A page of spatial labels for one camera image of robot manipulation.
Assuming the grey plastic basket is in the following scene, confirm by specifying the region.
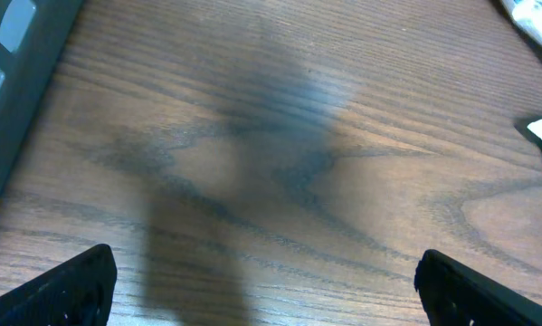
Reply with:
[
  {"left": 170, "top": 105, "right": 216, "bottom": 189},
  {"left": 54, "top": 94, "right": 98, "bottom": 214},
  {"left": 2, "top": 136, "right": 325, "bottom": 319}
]
[{"left": 0, "top": 0, "right": 82, "bottom": 196}]

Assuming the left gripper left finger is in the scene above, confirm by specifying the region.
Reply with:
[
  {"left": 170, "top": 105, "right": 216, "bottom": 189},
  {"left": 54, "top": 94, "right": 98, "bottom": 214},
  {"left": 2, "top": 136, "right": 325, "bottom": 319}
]
[{"left": 0, "top": 244, "right": 117, "bottom": 326}]

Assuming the yellow snack bag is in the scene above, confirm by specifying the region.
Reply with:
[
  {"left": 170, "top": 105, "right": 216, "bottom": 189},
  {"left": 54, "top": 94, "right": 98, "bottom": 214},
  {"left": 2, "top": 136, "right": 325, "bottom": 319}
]
[{"left": 501, "top": 0, "right": 542, "bottom": 46}]

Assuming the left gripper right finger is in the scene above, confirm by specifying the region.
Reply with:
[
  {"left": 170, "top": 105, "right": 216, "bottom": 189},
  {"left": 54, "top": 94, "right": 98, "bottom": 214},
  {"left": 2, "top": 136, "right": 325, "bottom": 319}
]
[{"left": 414, "top": 249, "right": 542, "bottom": 326}]

